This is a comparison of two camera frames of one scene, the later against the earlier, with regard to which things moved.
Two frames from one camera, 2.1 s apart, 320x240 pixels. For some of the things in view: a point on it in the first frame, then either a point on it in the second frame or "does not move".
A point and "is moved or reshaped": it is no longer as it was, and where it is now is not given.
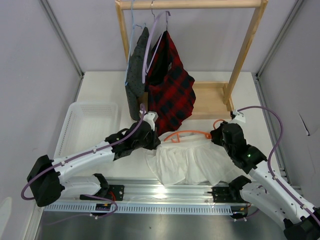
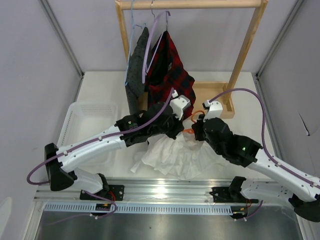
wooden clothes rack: x=212 y=100 does not move
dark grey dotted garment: x=135 y=87 does not move
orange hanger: x=207 y=135 is moved or reshaped
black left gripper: x=154 y=141 to x=178 y=128
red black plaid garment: x=171 y=90 does not move
